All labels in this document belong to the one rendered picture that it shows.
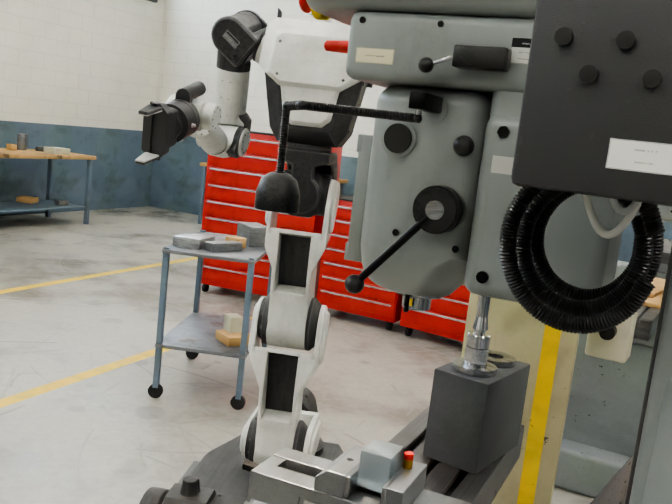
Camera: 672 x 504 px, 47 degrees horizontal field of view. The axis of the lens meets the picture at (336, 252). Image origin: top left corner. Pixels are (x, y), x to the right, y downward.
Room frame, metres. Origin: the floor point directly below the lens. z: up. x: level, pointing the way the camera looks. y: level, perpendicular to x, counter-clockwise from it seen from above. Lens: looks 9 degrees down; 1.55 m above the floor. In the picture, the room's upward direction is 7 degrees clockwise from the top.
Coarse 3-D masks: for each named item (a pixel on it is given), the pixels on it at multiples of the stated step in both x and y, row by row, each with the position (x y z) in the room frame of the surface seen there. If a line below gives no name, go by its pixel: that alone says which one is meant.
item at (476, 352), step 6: (468, 342) 1.52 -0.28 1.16; (474, 342) 1.51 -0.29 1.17; (480, 342) 1.51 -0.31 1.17; (486, 342) 1.51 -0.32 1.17; (468, 348) 1.52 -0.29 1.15; (474, 348) 1.51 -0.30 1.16; (480, 348) 1.51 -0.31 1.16; (486, 348) 1.51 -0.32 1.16; (468, 354) 1.52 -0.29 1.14; (474, 354) 1.51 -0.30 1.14; (480, 354) 1.51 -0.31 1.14; (486, 354) 1.51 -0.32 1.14; (468, 360) 1.51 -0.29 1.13; (474, 360) 1.51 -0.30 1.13; (480, 360) 1.51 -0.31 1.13; (486, 360) 1.52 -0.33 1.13; (474, 366) 1.51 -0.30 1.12; (480, 366) 1.51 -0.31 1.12
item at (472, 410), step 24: (456, 360) 1.54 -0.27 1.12; (504, 360) 1.58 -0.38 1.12; (456, 384) 1.48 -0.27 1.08; (480, 384) 1.46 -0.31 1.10; (504, 384) 1.51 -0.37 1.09; (432, 408) 1.51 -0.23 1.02; (456, 408) 1.48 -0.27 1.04; (480, 408) 1.45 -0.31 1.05; (504, 408) 1.53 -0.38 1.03; (432, 432) 1.50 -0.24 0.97; (456, 432) 1.48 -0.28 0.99; (480, 432) 1.45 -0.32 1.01; (504, 432) 1.55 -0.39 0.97; (432, 456) 1.50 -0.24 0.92; (456, 456) 1.47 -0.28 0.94; (480, 456) 1.46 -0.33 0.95
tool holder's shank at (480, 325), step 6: (480, 300) 1.52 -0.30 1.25; (486, 300) 1.52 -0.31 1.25; (480, 306) 1.52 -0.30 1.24; (486, 306) 1.52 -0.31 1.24; (480, 312) 1.52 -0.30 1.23; (486, 312) 1.52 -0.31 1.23; (480, 318) 1.52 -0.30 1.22; (486, 318) 1.52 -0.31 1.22; (474, 324) 1.52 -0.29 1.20; (480, 324) 1.52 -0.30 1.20; (486, 324) 1.52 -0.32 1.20; (474, 330) 1.53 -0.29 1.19; (480, 330) 1.52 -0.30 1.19; (486, 330) 1.52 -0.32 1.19
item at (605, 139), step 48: (576, 0) 0.82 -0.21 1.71; (624, 0) 0.80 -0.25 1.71; (576, 48) 0.81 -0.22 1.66; (624, 48) 0.79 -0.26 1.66; (528, 96) 0.83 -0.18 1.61; (576, 96) 0.81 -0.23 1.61; (624, 96) 0.79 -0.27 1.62; (528, 144) 0.83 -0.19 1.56; (576, 144) 0.81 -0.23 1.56; (624, 144) 0.79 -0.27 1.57; (576, 192) 0.81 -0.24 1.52; (624, 192) 0.79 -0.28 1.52
